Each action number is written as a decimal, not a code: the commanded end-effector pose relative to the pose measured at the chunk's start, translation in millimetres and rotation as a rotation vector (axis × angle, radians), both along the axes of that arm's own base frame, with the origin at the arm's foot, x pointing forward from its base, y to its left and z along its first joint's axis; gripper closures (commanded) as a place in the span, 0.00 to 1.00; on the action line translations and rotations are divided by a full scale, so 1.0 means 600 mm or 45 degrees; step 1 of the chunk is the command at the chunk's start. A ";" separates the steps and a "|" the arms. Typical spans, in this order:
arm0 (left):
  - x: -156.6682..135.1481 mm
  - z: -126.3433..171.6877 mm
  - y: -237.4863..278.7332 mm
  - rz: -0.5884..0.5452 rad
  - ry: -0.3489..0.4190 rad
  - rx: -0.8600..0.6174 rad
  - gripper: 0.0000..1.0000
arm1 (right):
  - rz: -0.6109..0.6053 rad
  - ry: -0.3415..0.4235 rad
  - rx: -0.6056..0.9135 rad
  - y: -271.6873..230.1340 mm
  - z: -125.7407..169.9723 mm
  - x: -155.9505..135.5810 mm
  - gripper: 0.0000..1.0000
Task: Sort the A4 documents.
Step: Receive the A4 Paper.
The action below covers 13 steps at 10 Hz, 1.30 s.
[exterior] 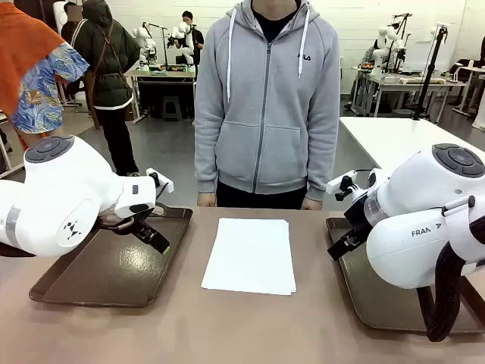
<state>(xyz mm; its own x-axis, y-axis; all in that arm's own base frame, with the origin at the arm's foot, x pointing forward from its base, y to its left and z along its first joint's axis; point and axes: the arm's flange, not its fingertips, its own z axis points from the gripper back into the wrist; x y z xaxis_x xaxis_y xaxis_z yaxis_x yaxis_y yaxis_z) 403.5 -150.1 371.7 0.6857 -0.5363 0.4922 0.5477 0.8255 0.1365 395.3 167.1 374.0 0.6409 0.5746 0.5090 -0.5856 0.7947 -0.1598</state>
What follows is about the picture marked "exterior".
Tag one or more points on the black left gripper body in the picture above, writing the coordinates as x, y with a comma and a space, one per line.
138, 210

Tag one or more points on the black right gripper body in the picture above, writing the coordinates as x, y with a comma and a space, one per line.
358, 218

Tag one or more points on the white A4 paper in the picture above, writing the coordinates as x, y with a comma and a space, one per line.
250, 258

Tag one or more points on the grey-sleeved left forearm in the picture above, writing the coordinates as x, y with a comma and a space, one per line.
322, 167

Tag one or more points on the grey-sleeved right forearm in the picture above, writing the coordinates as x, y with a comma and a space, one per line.
206, 163

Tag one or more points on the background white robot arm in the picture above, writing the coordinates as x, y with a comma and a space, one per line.
183, 36
380, 45
143, 41

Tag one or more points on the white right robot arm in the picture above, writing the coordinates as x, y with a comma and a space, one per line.
417, 212

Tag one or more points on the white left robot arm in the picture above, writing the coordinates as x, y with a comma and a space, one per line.
57, 189

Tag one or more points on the person's left hand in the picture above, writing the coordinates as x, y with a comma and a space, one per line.
312, 204

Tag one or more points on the person's right hand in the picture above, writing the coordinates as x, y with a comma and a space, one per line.
206, 200

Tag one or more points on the brown plastic tray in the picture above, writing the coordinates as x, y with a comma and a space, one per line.
352, 273
113, 273

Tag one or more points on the white table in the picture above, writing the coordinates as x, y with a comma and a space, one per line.
379, 136

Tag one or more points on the grey plastic stool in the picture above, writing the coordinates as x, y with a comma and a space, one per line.
172, 108

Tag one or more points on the background desk with black panel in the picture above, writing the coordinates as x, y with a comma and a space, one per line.
159, 76

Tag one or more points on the background white desk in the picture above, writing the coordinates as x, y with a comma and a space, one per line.
401, 86

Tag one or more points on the person in grey hoodie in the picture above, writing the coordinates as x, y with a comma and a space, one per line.
265, 113

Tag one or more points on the person in dark green jacket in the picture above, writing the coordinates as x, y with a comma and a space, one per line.
106, 68

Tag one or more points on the black tripod stand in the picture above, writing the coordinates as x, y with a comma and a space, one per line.
430, 76

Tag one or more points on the seated person in plaid shirt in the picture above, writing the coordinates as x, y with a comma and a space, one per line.
369, 58

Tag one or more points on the background person in black shirt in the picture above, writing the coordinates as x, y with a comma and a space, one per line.
197, 41

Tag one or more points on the white height-adjustable desk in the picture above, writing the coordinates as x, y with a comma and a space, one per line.
471, 70

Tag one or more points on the background person with dark hair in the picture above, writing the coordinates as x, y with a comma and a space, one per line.
68, 30

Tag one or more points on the white round-faced appliance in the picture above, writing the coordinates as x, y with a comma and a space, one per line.
58, 11

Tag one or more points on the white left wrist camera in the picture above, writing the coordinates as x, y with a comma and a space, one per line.
164, 184

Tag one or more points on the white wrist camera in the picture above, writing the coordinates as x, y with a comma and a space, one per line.
339, 182
164, 184

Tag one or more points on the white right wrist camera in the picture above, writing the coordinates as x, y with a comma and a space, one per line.
339, 182

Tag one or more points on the black camera frame stand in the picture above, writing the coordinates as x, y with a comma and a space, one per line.
404, 17

